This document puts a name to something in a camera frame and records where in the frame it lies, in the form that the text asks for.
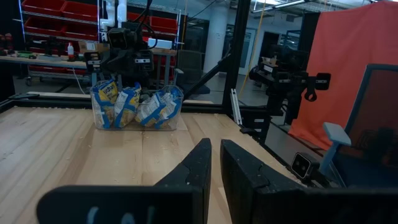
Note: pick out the silver aluminium bracket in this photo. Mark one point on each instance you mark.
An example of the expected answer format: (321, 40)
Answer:
(236, 107)

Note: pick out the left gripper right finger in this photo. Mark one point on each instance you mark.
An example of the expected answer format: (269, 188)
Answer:
(248, 193)

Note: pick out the wooden workbench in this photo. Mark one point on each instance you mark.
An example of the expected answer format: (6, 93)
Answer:
(37, 60)

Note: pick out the white pipes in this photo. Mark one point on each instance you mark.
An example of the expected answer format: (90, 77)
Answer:
(122, 12)

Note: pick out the clear plastic bin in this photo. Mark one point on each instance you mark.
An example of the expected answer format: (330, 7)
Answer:
(136, 126)

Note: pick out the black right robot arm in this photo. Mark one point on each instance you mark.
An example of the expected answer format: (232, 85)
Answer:
(141, 34)

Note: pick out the white round pillar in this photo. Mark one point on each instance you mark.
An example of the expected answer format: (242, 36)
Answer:
(216, 37)

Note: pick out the black aluminium rig frame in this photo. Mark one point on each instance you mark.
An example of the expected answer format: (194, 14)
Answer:
(237, 46)

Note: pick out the small black cube camera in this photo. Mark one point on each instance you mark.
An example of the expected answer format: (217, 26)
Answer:
(301, 165)

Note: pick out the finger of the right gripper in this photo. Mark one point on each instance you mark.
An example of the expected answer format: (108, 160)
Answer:
(93, 69)
(144, 67)

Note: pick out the blue-grey office chair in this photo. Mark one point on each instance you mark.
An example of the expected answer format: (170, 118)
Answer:
(335, 133)

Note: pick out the ceiling light strip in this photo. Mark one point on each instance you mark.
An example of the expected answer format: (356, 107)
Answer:
(280, 5)

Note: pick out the metal shelf rack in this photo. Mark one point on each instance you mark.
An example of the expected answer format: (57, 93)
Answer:
(56, 74)

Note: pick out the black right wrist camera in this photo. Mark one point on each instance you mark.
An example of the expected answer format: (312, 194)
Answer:
(119, 39)

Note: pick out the black background robot arm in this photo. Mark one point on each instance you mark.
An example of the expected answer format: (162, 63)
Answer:
(280, 77)

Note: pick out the dark office chair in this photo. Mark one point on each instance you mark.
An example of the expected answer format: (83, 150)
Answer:
(191, 65)

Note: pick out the red storage bin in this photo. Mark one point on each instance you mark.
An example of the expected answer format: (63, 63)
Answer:
(81, 31)
(81, 11)
(43, 25)
(43, 6)
(133, 17)
(46, 68)
(164, 25)

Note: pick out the white box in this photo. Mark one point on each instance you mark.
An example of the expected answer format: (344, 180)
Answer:
(160, 43)

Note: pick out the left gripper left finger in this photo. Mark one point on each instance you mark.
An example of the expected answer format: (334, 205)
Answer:
(186, 186)

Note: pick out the orange curtain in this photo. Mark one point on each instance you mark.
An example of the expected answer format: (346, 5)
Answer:
(342, 62)

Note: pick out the blue soy sauce noodle pack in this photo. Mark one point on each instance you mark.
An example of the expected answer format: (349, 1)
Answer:
(171, 109)
(150, 109)
(127, 105)
(104, 102)

